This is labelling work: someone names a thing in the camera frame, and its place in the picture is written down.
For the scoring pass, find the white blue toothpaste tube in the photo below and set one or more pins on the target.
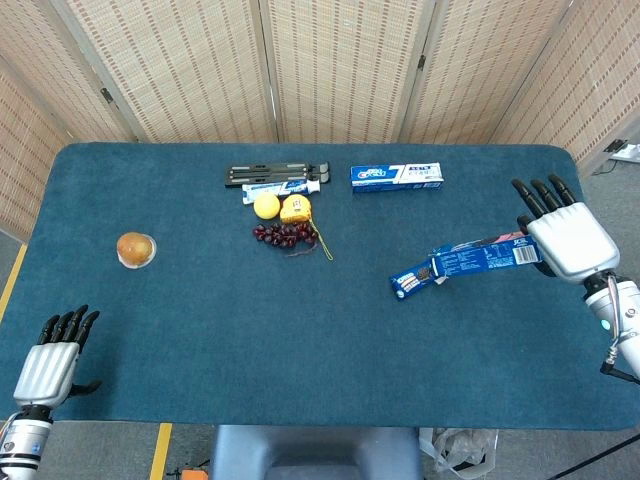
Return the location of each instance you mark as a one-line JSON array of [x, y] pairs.
[[275, 191]]

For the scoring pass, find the yellow lemon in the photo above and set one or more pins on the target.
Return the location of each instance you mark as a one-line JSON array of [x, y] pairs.
[[266, 206]]

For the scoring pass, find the blue table cloth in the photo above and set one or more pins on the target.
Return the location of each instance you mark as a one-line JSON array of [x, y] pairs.
[[250, 325]]

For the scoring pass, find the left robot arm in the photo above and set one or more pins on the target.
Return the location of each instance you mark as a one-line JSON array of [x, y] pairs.
[[22, 440]]

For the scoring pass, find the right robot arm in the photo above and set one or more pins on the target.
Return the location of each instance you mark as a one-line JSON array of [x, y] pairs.
[[627, 310]]

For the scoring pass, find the black folding stand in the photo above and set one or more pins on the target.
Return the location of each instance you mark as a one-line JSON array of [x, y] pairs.
[[260, 175]]

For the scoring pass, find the blue cookie package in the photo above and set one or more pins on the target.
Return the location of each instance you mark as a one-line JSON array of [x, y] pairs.
[[480, 260]]

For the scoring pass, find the blue robot body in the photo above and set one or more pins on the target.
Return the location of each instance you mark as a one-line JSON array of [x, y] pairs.
[[310, 450]]

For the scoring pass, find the orange block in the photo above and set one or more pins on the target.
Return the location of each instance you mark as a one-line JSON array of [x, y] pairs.
[[192, 472]]

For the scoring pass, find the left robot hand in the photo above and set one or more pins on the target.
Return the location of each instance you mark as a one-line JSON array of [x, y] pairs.
[[47, 370]]

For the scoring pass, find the blue cookie pack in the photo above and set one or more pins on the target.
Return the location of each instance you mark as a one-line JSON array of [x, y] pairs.
[[407, 285]]

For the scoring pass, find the dark red grape bunch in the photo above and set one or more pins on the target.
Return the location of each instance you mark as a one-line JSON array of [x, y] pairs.
[[280, 235]]

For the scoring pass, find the clear plastic bag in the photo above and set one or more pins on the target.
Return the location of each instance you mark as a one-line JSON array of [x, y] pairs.
[[460, 450]]

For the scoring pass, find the woven folding screen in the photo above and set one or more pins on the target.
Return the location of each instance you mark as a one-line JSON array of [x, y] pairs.
[[175, 75]]

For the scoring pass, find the yellow tape measure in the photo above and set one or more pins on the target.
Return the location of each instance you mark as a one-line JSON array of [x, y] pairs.
[[295, 209]]

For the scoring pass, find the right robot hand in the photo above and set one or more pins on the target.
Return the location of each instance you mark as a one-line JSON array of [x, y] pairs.
[[575, 240]]

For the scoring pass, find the blue white toothpaste box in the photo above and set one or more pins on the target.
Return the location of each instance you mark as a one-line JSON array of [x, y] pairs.
[[390, 175]]

